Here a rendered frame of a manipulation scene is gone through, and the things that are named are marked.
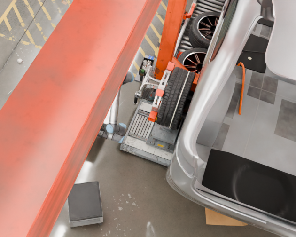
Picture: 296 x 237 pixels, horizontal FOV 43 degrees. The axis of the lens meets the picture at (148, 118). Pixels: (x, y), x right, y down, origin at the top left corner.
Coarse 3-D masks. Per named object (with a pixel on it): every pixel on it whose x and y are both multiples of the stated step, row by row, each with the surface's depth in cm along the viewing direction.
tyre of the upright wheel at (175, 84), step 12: (180, 72) 389; (192, 72) 397; (168, 84) 380; (180, 84) 380; (168, 96) 378; (180, 96) 377; (168, 108) 381; (180, 108) 378; (156, 120) 399; (168, 120) 390
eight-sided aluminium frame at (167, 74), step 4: (164, 72) 392; (168, 72) 393; (164, 76) 391; (168, 76) 390; (168, 80) 427; (160, 84) 384; (164, 84) 385; (160, 88) 383; (156, 96) 386; (160, 100) 436; (152, 104) 388; (156, 104) 388; (160, 104) 431; (152, 108) 392; (156, 108) 389
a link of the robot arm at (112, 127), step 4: (120, 88) 398; (116, 96) 395; (116, 100) 395; (112, 104) 396; (116, 104) 396; (112, 108) 396; (116, 108) 396; (112, 112) 396; (116, 112) 397; (112, 116) 397; (116, 116) 398; (112, 120) 397; (116, 120) 399; (112, 124) 397; (116, 124) 399; (108, 128) 398; (112, 128) 396; (116, 128) 400; (112, 132) 399; (116, 132) 403
